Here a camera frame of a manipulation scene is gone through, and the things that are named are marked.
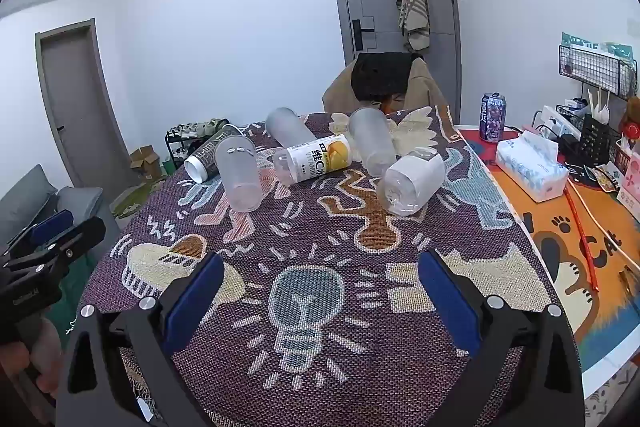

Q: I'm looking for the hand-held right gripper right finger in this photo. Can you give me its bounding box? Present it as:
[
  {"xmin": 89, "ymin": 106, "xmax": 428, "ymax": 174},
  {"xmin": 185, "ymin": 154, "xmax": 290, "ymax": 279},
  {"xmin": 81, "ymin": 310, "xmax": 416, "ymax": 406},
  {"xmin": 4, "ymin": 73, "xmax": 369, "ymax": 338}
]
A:
[{"xmin": 417, "ymin": 249, "xmax": 586, "ymax": 427}]

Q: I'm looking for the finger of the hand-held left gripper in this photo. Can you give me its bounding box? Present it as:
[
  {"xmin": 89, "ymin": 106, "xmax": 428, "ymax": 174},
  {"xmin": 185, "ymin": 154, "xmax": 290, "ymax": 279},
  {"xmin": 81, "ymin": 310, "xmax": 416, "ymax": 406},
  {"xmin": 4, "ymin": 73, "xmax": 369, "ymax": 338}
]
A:
[
  {"xmin": 4, "ymin": 209, "xmax": 77, "ymax": 259},
  {"xmin": 10, "ymin": 217, "xmax": 107, "ymax": 275}
]

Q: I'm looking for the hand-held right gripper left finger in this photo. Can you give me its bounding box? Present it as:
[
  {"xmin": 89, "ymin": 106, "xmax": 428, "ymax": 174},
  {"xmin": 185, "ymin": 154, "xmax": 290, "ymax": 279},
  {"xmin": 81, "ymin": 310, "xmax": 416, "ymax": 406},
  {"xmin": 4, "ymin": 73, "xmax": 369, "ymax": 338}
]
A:
[{"xmin": 55, "ymin": 251, "xmax": 226, "ymax": 427}]

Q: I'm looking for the frosted plastic cup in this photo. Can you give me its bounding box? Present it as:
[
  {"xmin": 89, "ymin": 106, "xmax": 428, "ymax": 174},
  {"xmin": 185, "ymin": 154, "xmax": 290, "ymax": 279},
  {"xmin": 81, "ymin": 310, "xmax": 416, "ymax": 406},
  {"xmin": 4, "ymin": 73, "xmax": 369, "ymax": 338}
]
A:
[
  {"xmin": 348, "ymin": 107, "xmax": 399, "ymax": 178},
  {"xmin": 214, "ymin": 134, "xmax": 264, "ymax": 213},
  {"xmin": 265, "ymin": 107, "xmax": 319, "ymax": 154}
]

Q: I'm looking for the dark cup with white lid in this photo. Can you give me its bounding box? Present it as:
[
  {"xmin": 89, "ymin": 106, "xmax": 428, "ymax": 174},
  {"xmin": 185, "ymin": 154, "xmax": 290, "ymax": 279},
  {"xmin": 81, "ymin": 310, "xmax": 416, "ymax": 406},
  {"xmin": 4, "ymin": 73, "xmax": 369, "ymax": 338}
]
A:
[{"xmin": 184, "ymin": 124, "xmax": 246, "ymax": 182}]

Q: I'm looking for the person's left hand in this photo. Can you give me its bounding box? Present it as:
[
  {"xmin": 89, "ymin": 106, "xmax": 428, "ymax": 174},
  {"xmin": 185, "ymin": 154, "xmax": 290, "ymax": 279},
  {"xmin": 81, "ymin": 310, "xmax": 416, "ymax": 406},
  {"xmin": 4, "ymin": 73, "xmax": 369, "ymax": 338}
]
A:
[{"xmin": 25, "ymin": 317, "xmax": 64, "ymax": 396}]

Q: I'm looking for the grey sofa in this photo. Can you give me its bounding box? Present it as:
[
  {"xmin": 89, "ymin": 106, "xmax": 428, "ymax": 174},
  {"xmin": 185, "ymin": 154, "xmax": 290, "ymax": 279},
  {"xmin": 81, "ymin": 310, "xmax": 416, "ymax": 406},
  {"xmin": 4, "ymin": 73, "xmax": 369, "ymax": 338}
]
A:
[{"xmin": 0, "ymin": 164, "xmax": 104, "ymax": 258}]

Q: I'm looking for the green floor rug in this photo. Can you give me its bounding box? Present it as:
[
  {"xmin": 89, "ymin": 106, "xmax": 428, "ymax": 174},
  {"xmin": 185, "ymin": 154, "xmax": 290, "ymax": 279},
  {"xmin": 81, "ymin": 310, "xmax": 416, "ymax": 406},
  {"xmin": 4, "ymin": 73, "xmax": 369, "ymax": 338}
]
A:
[{"xmin": 111, "ymin": 179, "xmax": 167, "ymax": 220}]

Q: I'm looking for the cardboard box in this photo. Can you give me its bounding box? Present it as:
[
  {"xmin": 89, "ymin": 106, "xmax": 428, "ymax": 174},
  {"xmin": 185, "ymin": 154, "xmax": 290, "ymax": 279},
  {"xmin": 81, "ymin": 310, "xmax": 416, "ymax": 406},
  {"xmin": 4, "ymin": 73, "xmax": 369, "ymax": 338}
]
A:
[{"xmin": 129, "ymin": 145, "xmax": 169, "ymax": 180}]

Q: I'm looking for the orange cat print mat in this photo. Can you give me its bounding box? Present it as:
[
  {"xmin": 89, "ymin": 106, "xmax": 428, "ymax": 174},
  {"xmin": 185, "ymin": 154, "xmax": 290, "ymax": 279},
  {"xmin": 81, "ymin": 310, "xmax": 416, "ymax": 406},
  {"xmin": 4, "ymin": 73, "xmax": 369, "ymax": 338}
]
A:
[{"xmin": 459, "ymin": 128, "xmax": 640, "ymax": 375}]

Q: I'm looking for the clear bottle with white label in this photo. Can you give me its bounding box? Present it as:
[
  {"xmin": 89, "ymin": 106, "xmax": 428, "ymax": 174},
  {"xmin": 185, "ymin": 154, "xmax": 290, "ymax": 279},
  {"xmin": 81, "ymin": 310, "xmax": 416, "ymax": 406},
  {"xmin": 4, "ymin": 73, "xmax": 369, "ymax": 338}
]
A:
[{"xmin": 376, "ymin": 151, "xmax": 446, "ymax": 217}]

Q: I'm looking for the plain grey door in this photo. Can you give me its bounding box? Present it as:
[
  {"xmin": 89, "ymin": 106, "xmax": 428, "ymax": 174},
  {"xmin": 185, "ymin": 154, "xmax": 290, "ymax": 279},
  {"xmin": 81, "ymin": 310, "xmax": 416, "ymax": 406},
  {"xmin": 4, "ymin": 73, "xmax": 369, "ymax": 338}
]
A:
[{"xmin": 34, "ymin": 19, "xmax": 137, "ymax": 191}]

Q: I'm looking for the black shoe rack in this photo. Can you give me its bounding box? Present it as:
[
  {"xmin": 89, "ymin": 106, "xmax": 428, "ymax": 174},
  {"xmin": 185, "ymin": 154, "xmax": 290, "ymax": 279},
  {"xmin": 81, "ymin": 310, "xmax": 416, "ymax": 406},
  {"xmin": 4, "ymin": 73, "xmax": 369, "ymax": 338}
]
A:
[{"xmin": 165, "ymin": 119, "xmax": 242, "ymax": 174}]

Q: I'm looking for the purple printed woven blanket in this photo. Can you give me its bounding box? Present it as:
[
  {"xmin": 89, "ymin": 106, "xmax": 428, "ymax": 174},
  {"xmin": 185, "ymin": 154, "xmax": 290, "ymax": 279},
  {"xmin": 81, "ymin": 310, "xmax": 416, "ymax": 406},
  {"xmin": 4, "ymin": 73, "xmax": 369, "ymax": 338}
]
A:
[{"xmin": 82, "ymin": 106, "xmax": 576, "ymax": 427}]

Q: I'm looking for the red stick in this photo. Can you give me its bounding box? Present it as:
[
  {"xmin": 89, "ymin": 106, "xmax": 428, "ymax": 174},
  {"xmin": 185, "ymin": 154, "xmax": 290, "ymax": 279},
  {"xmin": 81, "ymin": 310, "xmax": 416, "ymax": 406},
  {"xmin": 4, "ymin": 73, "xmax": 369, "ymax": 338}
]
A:
[{"xmin": 564, "ymin": 188, "xmax": 599, "ymax": 294}]

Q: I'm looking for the white tissue pack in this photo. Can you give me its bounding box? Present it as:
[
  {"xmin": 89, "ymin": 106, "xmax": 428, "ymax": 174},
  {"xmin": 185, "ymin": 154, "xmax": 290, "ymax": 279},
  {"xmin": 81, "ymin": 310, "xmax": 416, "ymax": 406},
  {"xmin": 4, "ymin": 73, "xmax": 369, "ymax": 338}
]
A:
[{"xmin": 495, "ymin": 130, "xmax": 570, "ymax": 203}]

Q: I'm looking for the yellow label plastic bottle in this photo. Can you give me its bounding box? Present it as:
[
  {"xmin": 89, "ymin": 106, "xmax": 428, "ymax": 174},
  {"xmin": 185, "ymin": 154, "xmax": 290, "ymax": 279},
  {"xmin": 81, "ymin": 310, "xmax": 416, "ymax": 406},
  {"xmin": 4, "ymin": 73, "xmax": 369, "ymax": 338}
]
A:
[{"xmin": 272, "ymin": 134, "xmax": 352, "ymax": 186}]

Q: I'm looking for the purple drink can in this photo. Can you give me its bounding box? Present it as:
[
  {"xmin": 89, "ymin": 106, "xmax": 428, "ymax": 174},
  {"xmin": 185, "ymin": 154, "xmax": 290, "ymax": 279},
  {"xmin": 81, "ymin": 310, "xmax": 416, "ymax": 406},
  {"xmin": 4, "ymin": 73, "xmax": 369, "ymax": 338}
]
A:
[{"xmin": 479, "ymin": 92, "xmax": 507, "ymax": 143}]

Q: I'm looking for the white power strip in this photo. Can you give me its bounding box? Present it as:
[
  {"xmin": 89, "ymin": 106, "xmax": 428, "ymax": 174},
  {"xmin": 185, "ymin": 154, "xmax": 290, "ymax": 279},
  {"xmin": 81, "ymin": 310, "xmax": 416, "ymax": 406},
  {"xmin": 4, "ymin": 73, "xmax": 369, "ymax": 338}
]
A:
[{"xmin": 530, "ymin": 105, "xmax": 582, "ymax": 140}]

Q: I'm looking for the chair with beige coat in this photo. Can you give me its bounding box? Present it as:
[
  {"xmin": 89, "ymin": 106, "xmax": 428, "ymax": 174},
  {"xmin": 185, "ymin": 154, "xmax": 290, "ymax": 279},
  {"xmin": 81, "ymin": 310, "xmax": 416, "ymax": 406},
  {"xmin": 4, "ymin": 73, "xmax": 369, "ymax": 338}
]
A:
[{"xmin": 322, "ymin": 53, "xmax": 449, "ymax": 116}]

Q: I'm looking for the pink box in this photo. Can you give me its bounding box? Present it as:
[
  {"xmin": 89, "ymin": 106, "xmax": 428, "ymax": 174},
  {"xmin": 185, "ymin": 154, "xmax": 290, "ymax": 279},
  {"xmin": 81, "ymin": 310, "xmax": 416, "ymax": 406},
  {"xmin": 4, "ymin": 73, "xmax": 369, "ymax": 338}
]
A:
[{"xmin": 617, "ymin": 153, "xmax": 640, "ymax": 208}]

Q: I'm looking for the black mesh holder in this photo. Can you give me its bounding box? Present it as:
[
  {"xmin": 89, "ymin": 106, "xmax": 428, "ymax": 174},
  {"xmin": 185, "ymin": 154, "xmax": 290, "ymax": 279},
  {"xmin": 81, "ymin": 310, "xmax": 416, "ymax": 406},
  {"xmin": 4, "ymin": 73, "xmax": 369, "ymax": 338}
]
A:
[{"xmin": 579, "ymin": 111, "xmax": 627, "ymax": 168}]

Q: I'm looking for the black knitted cloth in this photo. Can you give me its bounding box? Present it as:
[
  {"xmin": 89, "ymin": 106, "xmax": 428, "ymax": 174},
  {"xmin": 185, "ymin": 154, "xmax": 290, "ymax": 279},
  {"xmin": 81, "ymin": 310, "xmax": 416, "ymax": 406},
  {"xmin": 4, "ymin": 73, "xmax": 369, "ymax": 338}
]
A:
[{"xmin": 350, "ymin": 52, "xmax": 417, "ymax": 101}]

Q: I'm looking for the white plastic cutlery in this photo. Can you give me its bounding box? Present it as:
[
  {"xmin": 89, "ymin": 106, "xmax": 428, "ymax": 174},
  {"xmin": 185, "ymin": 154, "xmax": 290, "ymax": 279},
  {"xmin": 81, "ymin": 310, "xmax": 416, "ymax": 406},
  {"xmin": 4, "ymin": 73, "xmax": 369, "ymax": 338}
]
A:
[{"xmin": 587, "ymin": 89, "xmax": 612, "ymax": 126}]

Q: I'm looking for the brown stuffed toy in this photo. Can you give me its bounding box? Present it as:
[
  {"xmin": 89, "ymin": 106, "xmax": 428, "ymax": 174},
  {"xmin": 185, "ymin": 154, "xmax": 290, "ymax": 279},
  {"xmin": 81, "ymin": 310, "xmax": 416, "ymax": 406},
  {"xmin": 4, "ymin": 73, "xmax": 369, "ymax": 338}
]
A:
[{"xmin": 619, "ymin": 96, "xmax": 640, "ymax": 138}]

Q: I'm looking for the grey door with black lock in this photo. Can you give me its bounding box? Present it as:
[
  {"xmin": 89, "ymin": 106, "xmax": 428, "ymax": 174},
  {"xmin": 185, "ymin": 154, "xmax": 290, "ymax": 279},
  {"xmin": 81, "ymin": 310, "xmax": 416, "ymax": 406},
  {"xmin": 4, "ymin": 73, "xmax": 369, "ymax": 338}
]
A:
[{"xmin": 321, "ymin": 0, "xmax": 462, "ymax": 108}]

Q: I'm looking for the black wire basket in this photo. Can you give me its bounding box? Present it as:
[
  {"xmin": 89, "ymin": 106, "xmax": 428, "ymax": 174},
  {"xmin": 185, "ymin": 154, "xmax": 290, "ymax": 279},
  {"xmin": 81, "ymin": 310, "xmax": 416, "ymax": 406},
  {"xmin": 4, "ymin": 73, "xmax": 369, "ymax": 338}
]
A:
[{"xmin": 558, "ymin": 44, "xmax": 639, "ymax": 100}]

